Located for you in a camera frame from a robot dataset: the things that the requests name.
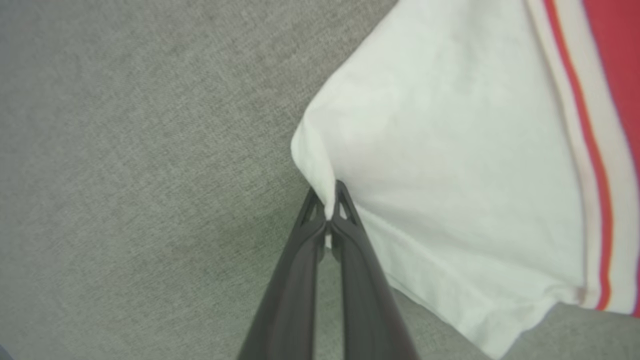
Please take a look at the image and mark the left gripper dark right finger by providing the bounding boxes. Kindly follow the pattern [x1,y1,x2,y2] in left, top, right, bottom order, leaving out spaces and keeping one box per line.
[329,180,419,360]

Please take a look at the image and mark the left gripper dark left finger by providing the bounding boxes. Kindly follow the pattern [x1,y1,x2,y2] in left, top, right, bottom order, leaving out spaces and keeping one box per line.
[237,187,327,360]

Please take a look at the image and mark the red and white shirt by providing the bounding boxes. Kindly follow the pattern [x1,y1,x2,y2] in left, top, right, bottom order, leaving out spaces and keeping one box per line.
[290,0,640,360]

